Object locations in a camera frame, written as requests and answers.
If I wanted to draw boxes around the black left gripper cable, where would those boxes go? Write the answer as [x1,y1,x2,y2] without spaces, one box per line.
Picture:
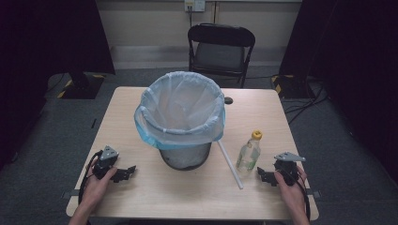
[77,149,104,205]

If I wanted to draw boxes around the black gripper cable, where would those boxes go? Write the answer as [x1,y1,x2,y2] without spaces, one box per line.
[77,149,104,205]
[278,163,312,221]

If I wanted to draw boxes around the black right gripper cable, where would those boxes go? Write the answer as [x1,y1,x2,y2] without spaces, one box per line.
[278,163,312,221]

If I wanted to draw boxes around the person's right hand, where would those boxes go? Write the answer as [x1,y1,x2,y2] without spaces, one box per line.
[273,165,310,210]

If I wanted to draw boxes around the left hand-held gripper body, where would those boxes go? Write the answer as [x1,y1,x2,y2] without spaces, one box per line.
[91,144,120,181]

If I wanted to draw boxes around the white wall socket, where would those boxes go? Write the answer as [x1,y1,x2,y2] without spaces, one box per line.
[183,0,207,13]

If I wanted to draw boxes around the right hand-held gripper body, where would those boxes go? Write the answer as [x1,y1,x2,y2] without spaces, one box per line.
[273,151,307,188]

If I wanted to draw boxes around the translucent blue bin bag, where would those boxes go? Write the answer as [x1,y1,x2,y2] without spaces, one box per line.
[133,70,226,151]

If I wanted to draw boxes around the black mesh trash bin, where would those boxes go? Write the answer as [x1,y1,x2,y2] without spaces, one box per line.
[159,142,213,172]

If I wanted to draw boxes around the black folding chair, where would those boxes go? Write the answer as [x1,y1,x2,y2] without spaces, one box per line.
[187,22,256,89]

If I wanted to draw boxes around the white plastic tube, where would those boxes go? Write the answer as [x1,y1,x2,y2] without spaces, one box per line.
[216,139,245,190]

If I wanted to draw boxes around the clear bottle with yellow cap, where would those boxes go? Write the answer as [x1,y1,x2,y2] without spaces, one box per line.
[236,129,264,173]

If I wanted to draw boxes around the dark curtain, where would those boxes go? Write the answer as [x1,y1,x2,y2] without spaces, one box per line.
[278,0,398,186]
[0,0,116,172]

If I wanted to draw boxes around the black floor cables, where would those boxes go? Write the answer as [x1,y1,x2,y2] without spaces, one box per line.
[282,79,329,126]

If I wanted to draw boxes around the black stand base striped edge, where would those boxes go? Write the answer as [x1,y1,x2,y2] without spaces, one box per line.
[56,72,106,100]
[270,74,315,100]

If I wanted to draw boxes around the person's left hand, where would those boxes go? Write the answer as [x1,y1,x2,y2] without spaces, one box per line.
[82,159,118,208]

